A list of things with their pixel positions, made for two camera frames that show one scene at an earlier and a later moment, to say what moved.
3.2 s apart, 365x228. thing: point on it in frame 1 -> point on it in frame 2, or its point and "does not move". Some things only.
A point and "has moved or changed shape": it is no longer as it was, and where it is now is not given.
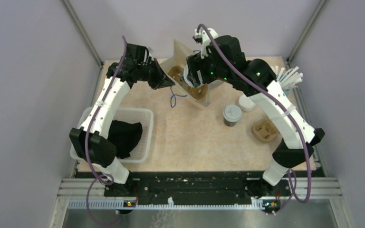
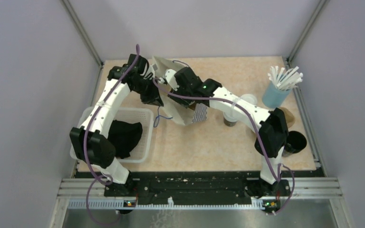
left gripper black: (160, 75) -> (154, 98)
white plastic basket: (139, 151) does not move
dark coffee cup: (229, 123) does not move
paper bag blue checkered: (175, 68) has moved or changed shape
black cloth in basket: (124, 136) does not move
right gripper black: (196, 64) -> (184, 101)
